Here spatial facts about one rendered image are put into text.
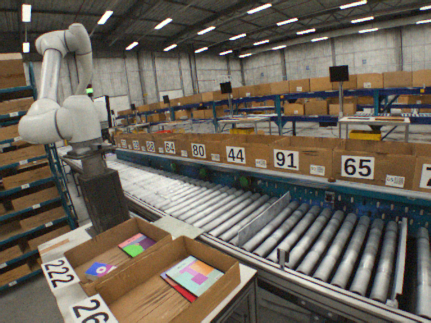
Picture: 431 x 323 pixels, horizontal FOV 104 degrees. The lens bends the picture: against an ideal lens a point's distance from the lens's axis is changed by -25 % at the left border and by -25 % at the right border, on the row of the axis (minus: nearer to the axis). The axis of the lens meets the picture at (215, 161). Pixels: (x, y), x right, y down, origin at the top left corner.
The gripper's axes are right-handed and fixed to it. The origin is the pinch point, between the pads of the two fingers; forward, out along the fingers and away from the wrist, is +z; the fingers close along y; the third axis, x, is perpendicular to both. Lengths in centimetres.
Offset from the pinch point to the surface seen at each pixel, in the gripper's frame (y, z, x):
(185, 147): 60, 8, -21
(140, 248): -26, 28, -92
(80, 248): -48, 24, -78
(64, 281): -58, 21, -100
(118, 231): -29, 24, -76
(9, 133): -67, -32, 50
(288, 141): 86, 6, -104
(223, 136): 89, 4, -40
